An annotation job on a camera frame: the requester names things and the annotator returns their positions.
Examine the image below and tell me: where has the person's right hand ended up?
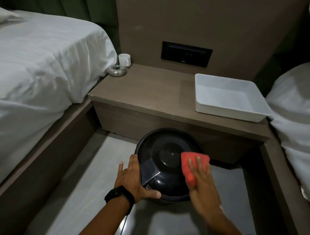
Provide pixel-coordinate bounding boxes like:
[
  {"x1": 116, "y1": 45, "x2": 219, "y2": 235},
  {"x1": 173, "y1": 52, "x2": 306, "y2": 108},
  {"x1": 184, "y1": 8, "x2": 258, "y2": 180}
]
[{"x1": 188, "y1": 156, "x2": 221, "y2": 213}]

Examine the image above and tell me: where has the person's right forearm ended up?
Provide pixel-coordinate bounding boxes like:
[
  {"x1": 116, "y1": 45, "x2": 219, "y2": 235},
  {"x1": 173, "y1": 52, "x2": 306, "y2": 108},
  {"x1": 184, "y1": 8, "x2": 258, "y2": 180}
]
[{"x1": 201, "y1": 206, "x2": 243, "y2": 235}]

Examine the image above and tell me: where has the white ceramic cup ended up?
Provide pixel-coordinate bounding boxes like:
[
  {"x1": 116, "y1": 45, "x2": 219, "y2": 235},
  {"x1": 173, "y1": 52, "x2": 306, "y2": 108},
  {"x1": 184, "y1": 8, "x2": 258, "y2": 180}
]
[{"x1": 118, "y1": 53, "x2": 131, "y2": 67}]

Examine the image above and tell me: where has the black wristwatch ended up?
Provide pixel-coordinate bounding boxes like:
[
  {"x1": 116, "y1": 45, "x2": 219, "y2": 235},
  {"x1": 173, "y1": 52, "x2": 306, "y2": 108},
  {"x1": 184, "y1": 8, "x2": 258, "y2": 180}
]
[{"x1": 104, "y1": 185, "x2": 135, "y2": 216}]

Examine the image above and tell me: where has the bed with white sheet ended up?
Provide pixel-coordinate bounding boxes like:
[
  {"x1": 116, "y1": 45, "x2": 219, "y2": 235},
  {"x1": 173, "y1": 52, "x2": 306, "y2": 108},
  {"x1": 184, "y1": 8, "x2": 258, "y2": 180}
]
[{"x1": 0, "y1": 10, "x2": 118, "y2": 235}]

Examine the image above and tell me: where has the person's left hand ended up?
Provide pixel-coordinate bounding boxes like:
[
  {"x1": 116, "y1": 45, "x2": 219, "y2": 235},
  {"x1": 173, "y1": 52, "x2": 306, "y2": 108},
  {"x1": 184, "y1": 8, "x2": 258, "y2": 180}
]
[{"x1": 114, "y1": 154, "x2": 162, "y2": 204}]

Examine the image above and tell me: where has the bed with white duvet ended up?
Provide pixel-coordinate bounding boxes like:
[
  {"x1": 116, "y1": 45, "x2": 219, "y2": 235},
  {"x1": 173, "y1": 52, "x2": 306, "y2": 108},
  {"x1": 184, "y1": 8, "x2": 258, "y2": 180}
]
[{"x1": 259, "y1": 62, "x2": 310, "y2": 235}]

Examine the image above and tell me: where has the red cleaning cloth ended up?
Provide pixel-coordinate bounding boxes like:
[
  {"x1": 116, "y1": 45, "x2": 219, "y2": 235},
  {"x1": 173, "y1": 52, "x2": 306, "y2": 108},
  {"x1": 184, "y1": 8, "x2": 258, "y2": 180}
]
[{"x1": 181, "y1": 152, "x2": 210, "y2": 187}]

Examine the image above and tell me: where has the brown wooden bedside table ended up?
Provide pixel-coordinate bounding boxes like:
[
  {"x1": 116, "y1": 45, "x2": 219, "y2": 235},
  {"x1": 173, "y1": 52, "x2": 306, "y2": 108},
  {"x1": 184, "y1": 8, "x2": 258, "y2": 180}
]
[{"x1": 88, "y1": 63, "x2": 273, "y2": 165}]

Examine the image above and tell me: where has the person's left forearm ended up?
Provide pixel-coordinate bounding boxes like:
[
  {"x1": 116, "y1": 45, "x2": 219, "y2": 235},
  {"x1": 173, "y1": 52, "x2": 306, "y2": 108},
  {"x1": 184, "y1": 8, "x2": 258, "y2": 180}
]
[{"x1": 79, "y1": 195, "x2": 130, "y2": 235}]

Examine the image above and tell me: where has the black plastic dustbin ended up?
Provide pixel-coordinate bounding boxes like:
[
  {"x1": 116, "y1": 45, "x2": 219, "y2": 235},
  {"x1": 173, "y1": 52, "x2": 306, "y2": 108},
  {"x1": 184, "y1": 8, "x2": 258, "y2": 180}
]
[{"x1": 134, "y1": 128, "x2": 210, "y2": 202}]

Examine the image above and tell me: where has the round steel ashtray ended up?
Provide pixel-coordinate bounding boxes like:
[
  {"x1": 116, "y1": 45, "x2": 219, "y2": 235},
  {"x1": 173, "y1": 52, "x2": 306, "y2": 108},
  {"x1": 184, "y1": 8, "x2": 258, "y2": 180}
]
[{"x1": 107, "y1": 65, "x2": 127, "y2": 77}]

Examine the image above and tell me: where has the white plastic tray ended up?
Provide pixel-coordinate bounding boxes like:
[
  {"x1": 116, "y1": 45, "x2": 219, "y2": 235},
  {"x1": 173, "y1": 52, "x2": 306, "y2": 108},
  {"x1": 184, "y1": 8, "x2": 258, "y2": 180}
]
[{"x1": 195, "y1": 73, "x2": 273, "y2": 123}]

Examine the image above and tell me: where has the black wall switch panel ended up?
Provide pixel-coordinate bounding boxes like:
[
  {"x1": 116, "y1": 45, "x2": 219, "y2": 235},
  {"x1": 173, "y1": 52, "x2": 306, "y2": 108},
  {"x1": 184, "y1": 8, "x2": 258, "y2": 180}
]
[{"x1": 161, "y1": 41, "x2": 213, "y2": 68}]

